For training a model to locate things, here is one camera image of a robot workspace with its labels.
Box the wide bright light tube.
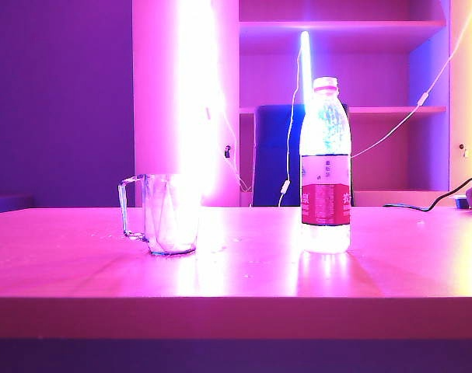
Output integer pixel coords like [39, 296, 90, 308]
[172, 0, 226, 205]

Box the black cable on table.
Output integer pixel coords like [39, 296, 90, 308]
[382, 176, 472, 213]

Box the clear water bottle red label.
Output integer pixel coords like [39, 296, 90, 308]
[299, 76, 352, 255]

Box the long white cable with switch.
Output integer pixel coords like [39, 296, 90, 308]
[351, 0, 472, 159]

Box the white cable with inline switch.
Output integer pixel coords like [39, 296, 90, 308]
[278, 52, 303, 207]

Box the thin light tube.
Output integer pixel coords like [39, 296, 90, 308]
[299, 30, 313, 112]

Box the thin white lamp cable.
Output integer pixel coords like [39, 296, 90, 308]
[219, 91, 254, 193]

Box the clear glass mug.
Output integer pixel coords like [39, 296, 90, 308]
[117, 173, 202, 257]

